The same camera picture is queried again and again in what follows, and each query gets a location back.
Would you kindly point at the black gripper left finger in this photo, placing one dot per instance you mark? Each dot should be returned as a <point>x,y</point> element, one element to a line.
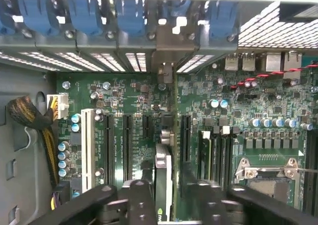
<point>139,205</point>

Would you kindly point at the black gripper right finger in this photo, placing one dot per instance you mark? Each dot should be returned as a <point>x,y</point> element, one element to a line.
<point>213,210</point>

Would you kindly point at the CPU socket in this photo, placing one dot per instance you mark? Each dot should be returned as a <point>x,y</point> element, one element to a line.
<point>268,185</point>

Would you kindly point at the white expansion slot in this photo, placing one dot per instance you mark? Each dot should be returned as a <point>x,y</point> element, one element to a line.
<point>88,148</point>

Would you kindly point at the thin socket locking lever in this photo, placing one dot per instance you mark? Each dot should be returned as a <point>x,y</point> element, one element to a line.
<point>308,171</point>

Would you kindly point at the green motherboard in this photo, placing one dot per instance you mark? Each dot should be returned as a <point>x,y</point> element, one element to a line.
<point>139,86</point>

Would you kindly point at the open black PC case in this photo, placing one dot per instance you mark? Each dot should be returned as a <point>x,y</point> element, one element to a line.
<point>24,160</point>

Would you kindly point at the blue slot clip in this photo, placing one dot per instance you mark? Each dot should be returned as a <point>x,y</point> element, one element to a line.
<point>7,14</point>
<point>130,14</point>
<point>37,14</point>
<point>85,15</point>
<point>182,6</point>
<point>222,19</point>

